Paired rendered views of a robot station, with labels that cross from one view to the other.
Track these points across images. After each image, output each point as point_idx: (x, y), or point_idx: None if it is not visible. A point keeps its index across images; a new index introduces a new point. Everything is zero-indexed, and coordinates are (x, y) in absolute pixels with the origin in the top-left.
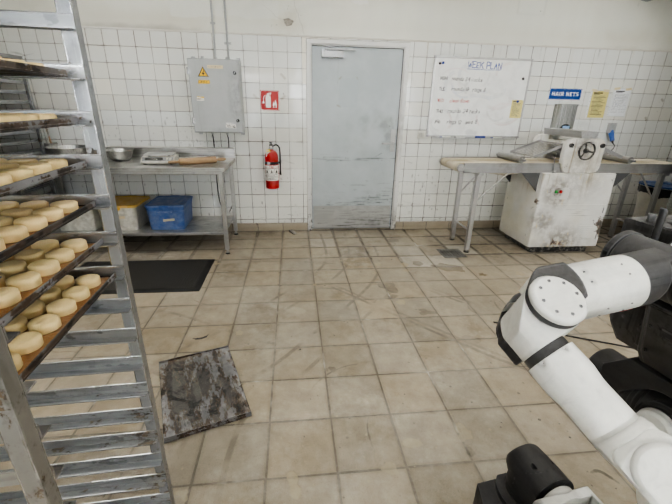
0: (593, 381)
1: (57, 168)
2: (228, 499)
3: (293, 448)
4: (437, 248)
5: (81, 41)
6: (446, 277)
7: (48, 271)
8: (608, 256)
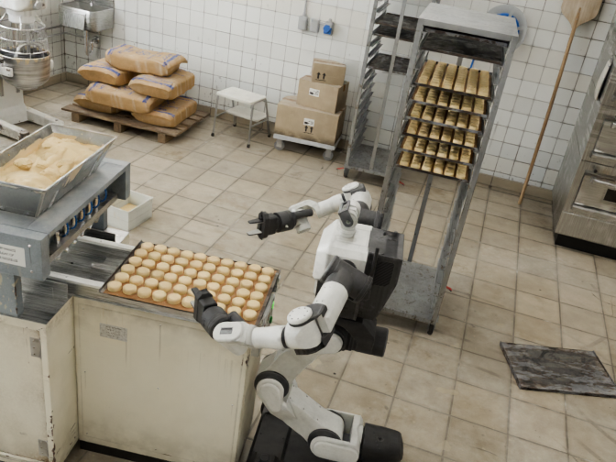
0: (329, 198)
1: (469, 128)
2: (445, 361)
3: (478, 401)
4: None
5: (500, 89)
6: None
7: (438, 155)
8: (365, 201)
